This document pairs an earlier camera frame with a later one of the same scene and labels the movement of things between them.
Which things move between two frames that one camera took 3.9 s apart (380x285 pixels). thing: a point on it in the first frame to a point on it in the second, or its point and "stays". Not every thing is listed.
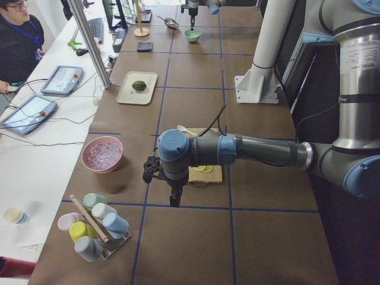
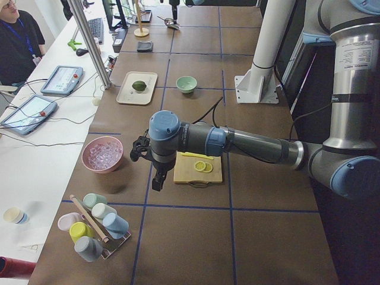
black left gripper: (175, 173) to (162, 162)
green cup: (91, 199) stays
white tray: (127, 94) stays
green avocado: (139, 85) stays
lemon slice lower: (208, 168) stays
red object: (14, 268) stays
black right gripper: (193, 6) to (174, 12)
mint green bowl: (192, 35) to (186, 84)
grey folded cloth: (144, 46) stays
